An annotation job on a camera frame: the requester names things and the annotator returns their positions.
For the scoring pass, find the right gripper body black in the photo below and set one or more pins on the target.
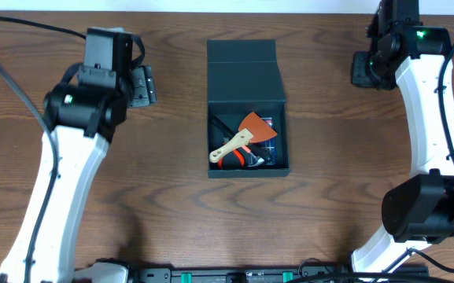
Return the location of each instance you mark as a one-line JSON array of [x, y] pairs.
[[362, 74]]

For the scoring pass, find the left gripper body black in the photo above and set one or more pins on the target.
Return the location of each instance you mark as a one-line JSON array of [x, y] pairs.
[[142, 86]]

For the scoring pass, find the dark green box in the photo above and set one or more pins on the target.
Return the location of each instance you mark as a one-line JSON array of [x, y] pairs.
[[244, 77]]

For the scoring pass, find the red-handled pliers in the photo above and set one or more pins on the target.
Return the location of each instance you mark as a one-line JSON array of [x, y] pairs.
[[232, 161]]

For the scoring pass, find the precision screwdriver set case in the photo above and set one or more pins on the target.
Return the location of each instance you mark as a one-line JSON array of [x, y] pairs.
[[269, 145]]

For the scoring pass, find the orange scraper wooden handle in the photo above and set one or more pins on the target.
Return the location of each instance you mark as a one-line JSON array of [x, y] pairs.
[[251, 130]]

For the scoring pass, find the small black-handled claw hammer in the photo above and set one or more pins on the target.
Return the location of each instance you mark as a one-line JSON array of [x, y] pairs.
[[258, 155]]

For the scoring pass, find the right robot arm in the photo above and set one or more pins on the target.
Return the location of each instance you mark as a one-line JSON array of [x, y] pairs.
[[415, 59]]

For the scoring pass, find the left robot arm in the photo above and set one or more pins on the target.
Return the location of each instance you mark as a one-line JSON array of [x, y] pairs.
[[81, 115]]

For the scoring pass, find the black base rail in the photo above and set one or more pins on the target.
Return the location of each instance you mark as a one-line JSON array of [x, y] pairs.
[[250, 275]]

